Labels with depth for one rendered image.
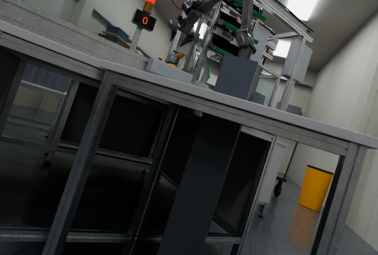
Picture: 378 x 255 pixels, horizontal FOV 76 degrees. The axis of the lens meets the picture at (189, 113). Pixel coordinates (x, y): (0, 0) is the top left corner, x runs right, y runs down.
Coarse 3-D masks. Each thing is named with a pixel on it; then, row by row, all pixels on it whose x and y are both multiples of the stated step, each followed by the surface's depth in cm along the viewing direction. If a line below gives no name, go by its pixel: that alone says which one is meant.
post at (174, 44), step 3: (186, 0) 255; (189, 0) 253; (183, 12) 251; (183, 15) 252; (186, 15) 253; (183, 18) 253; (177, 30) 251; (177, 33) 251; (180, 33) 252; (177, 36) 252; (174, 39) 250; (177, 39) 252; (174, 42) 251; (177, 42) 252; (171, 45) 253; (174, 45) 252; (171, 48) 250; (174, 48) 251; (171, 51) 250; (168, 54) 252
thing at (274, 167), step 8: (280, 144) 265; (280, 152) 267; (272, 160) 262; (280, 160) 269; (272, 168) 264; (272, 176) 266; (264, 184) 261; (272, 184) 267; (264, 192) 263; (264, 200) 264; (264, 208) 267
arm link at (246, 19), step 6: (246, 0) 109; (252, 0) 110; (246, 6) 108; (252, 6) 110; (246, 12) 108; (252, 12) 110; (246, 18) 107; (246, 24) 106; (240, 30) 106; (246, 30) 104; (246, 36) 103; (252, 36) 108; (252, 42) 107
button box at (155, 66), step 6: (150, 60) 107; (156, 60) 105; (150, 66) 105; (156, 66) 105; (162, 66) 106; (168, 66) 108; (150, 72) 108; (156, 72) 105; (162, 72) 107; (168, 72) 108; (174, 72) 110; (180, 72) 111; (186, 72) 113; (174, 78) 110; (180, 78) 111; (186, 78) 113
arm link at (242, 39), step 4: (240, 36) 103; (244, 36) 103; (240, 40) 104; (244, 40) 102; (248, 40) 102; (240, 44) 103; (244, 44) 102; (248, 44) 101; (252, 44) 103; (252, 48) 106; (252, 52) 107
